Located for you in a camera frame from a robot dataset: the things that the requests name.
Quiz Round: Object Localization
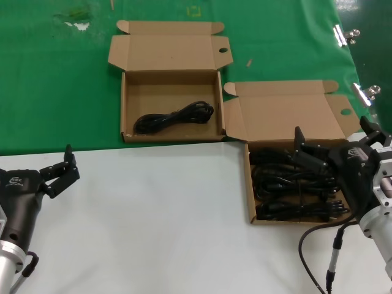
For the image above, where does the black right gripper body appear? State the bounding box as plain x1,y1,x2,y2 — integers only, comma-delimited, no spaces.
328,143,383,219

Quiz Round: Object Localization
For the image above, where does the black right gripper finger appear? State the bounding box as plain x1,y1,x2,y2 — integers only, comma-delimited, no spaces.
293,126,333,176
356,115,392,148

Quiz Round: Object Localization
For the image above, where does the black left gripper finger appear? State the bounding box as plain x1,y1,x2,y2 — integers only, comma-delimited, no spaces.
39,143,81,200

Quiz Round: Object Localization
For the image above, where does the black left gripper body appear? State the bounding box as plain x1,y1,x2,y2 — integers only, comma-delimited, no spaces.
0,167,48,251

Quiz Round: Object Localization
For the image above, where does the shallow cardboard box with lid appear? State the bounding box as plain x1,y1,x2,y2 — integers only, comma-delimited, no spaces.
107,20,234,144
223,80,368,227

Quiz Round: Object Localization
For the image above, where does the silver binder clip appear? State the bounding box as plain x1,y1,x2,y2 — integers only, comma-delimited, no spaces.
352,82,383,107
333,24,361,47

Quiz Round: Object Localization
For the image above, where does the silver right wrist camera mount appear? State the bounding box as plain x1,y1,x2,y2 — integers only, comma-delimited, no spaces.
371,143,392,212

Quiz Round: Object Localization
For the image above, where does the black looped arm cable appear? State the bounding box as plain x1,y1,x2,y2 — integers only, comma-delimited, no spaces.
17,250,40,287

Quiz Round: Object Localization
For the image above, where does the grey black rod cable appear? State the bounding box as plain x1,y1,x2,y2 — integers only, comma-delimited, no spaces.
8,274,27,294
324,225,352,294

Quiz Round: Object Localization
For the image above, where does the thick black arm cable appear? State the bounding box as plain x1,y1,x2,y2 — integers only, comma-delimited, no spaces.
298,219,361,294

